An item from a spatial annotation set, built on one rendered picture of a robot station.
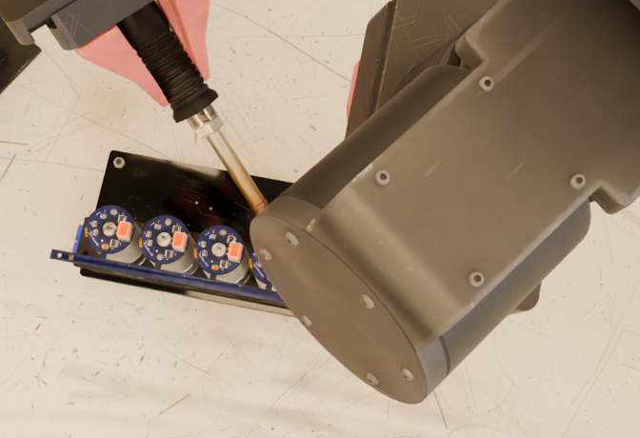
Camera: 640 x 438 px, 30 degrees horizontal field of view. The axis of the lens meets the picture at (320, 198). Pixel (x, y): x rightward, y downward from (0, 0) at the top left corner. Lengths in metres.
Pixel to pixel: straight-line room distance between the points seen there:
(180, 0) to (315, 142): 0.18
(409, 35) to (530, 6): 0.13
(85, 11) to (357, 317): 0.27
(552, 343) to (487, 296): 0.39
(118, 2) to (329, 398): 0.25
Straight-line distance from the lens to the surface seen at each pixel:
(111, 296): 0.66
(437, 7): 0.39
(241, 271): 0.61
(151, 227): 0.60
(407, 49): 0.39
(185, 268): 0.62
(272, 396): 0.64
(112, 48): 0.52
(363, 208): 0.24
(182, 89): 0.57
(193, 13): 0.53
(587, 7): 0.27
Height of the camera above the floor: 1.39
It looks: 75 degrees down
